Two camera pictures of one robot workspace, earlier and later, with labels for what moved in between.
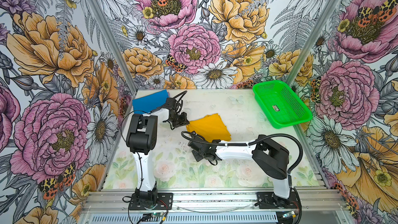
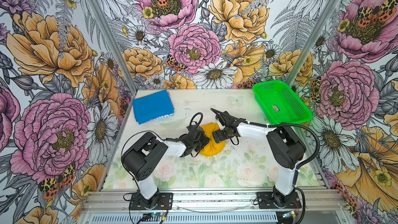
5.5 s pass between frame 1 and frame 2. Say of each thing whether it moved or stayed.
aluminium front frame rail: stayed
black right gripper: moved
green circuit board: stayed
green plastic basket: stayed
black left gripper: moved
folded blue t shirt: stayed
